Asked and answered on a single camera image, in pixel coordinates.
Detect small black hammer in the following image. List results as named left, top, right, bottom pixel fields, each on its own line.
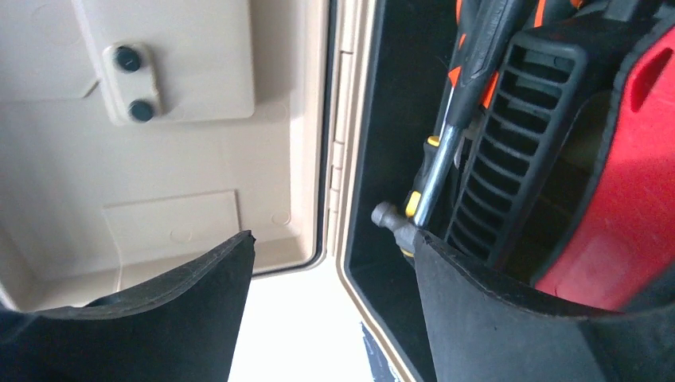
left=370, top=0, right=529, bottom=254

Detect red needle nose pliers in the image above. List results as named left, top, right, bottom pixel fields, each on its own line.
left=448, top=0, right=587, bottom=111

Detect black tool box tray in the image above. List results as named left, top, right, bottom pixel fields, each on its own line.
left=342, top=0, right=675, bottom=382

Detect tan plastic tool box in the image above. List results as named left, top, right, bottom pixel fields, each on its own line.
left=1, top=1, right=397, bottom=381

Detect red black utility knife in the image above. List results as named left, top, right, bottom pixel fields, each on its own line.
left=533, top=21, right=674, bottom=311

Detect long black yellow screwdriver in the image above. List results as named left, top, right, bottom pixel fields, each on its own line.
left=400, top=135, right=441, bottom=259

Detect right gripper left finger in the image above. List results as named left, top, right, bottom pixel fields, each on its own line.
left=1, top=231, right=256, bottom=381

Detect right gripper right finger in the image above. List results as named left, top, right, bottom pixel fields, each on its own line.
left=414, top=231, right=674, bottom=381

